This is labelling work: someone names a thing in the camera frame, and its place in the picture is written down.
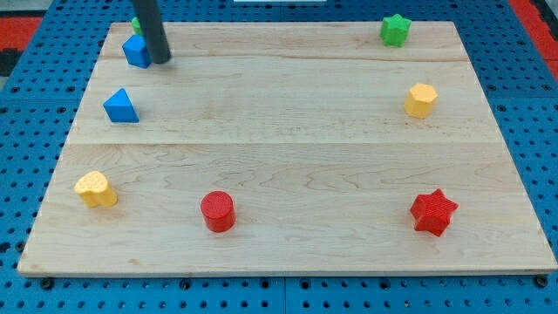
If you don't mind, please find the wooden board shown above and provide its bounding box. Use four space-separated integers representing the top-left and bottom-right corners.
17 22 557 277

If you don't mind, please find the blue cube block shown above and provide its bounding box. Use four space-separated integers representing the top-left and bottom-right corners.
122 35 152 69

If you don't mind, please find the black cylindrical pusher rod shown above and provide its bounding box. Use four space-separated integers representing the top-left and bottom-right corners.
132 0 171 65

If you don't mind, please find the red cylinder block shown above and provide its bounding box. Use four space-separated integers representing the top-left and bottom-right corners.
201 191 235 233

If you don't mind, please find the blue triangle block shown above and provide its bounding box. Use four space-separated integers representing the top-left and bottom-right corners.
103 88 140 123

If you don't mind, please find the green circle block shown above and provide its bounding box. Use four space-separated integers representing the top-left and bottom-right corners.
131 17 143 36

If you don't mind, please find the yellow hexagon block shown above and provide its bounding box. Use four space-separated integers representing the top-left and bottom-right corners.
404 83 439 119

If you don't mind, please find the red star block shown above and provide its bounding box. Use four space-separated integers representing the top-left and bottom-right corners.
410 188 459 237

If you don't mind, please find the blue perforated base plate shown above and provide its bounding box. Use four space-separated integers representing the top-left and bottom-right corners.
1 0 557 313

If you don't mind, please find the yellow heart block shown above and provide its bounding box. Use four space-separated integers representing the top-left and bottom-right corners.
73 171 118 208

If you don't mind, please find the green star block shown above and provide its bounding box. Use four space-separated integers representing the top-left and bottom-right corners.
380 14 412 47

